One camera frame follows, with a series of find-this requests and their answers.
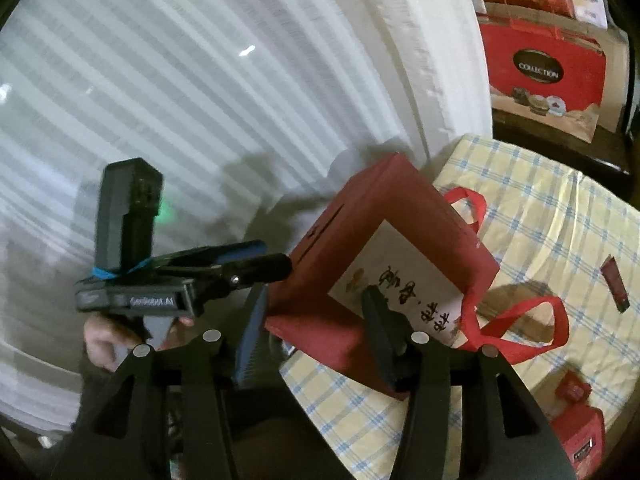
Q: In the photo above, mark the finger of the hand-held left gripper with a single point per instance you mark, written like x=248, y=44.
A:
x=270, y=266
x=247, y=248

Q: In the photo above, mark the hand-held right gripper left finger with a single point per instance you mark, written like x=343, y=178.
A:
x=250, y=335

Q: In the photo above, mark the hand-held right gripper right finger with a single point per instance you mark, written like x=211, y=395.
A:
x=382, y=332

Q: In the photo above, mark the red cardboard box white label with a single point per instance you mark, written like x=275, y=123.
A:
x=380, y=200

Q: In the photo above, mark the person's left hand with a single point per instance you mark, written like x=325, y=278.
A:
x=107, y=340

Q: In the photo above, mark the sheer striped curtain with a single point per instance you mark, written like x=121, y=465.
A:
x=175, y=85

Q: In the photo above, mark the yellow checked tablecloth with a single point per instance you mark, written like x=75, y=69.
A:
x=540, y=220

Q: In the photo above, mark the crumpled red wrapper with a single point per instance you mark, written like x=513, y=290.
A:
x=574, y=386

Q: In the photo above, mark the small red carton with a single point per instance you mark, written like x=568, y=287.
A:
x=580, y=430

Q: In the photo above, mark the small flat red packet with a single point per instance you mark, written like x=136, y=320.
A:
x=616, y=285

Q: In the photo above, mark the dark low cabinet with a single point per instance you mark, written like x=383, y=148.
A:
x=550, y=142

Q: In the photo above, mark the white pleated drape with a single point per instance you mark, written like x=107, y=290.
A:
x=430, y=60

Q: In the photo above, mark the red collection gift box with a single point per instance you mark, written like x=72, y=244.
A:
x=540, y=60

